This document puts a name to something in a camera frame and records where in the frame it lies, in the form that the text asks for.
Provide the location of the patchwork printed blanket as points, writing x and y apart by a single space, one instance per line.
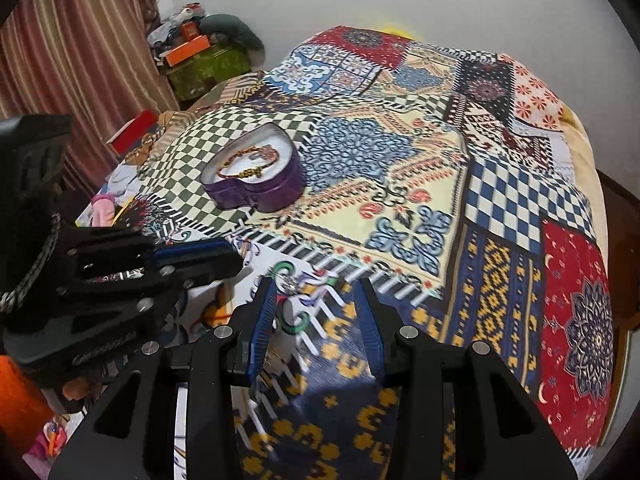
450 185

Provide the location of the striped brown curtain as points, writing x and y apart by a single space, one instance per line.
75 60

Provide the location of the pink plastic item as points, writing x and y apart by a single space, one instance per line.
103 210

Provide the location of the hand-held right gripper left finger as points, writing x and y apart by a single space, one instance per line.
262 321

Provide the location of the wooden bed frame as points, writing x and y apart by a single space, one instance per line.
622 285

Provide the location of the yellow bed sheet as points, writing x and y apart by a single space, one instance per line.
582 160

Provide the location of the orange box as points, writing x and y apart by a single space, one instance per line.
186 50

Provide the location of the orange cloth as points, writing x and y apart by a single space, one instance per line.
22 400

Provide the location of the red box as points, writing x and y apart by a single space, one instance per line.
132 132

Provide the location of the green patterned box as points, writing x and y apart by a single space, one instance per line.
210 67

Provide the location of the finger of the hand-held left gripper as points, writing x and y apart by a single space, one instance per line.
192 252
210 272

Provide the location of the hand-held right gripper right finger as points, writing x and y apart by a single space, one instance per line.
370 324

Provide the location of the dark grey cloth bundle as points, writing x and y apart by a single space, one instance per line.
235 27

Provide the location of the pile of mixed clutter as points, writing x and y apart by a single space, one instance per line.
172 25

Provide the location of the small silver jewelry piece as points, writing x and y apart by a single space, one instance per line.
288 283

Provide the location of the purple heart-shaped tin box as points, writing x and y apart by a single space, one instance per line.
272 187

